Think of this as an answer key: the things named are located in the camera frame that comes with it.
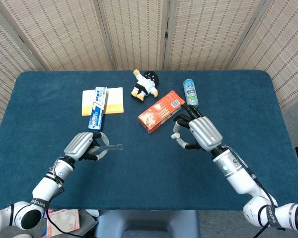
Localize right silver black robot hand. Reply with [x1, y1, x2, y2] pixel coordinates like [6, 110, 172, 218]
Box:
[172, 104, 224, 152]

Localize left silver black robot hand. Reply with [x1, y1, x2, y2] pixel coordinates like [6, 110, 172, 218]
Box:
[64, 131, 110, 162]

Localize clear glass test tube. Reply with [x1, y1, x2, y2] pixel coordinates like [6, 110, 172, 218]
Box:
[96, 143, 124, 152]

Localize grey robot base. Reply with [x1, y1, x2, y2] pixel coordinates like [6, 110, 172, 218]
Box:
[93, 210, 201, 238]

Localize blue white toothpaste box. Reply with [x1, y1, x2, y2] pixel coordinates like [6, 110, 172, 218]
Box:
[87, 86, 109, 132]

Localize light blue drink can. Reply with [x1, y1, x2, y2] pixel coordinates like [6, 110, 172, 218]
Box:
[183, 79, 199, 108]

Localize orange cardboard box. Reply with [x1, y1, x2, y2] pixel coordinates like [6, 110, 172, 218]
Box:
[138, 90, 186, 134]

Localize yellow white notepad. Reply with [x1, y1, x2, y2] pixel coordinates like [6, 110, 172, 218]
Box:
[81, 87, 125, 117]

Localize blue table cloth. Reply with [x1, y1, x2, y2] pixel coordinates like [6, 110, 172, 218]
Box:
[0, 70, 298, 211]

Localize black white plush doll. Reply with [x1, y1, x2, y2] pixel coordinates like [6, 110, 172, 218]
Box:
[130, 69, 160, 102]

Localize red white paper booklet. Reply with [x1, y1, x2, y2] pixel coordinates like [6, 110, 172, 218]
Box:
[46, 209, 80, 238]

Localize dark grey bag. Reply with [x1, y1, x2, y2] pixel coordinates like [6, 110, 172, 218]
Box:
[78, 210, 99, 238]

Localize woven bamboo screen panel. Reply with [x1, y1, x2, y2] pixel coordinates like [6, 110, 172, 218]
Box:
[163, 0, 266, 71]
[0, 0, 115, 71]
[0, 4, 44, 127]
[229, 0, 298, 114]
[96, 0, 172, 71]

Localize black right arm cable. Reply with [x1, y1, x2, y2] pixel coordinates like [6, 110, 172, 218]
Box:
[228, 146, 279, 238]

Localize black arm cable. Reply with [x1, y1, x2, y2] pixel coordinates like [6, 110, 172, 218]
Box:
[228, 146, 279, 238]
[46, 209, 83, 238]

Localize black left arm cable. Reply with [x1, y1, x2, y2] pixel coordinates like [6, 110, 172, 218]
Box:
[46, 209, 83, 238]

